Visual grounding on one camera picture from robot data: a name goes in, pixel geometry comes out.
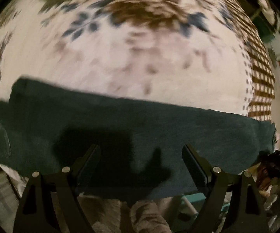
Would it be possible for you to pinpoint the dark blue denim pant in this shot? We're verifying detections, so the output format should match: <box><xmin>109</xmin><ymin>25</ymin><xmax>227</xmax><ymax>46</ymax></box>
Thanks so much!
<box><xmin>0</xmin><ymin>78</ymin><xmax>276</xmax><ymax>201</ymax></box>

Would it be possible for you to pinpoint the teal white drying rack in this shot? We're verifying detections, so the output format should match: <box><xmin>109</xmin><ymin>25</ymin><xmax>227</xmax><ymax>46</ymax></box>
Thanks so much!
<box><xmin>178</xmin><ymin>192</ymin><xmax>232</xmax><ymax>222</ymax></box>

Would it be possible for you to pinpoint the floral checked bed blanket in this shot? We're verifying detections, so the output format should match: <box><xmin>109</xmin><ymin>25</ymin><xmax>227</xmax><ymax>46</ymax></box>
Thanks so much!
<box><xmin>0</xmin><ymin>0</ymin><xmax>277</xmax><ymax>199</ymax></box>

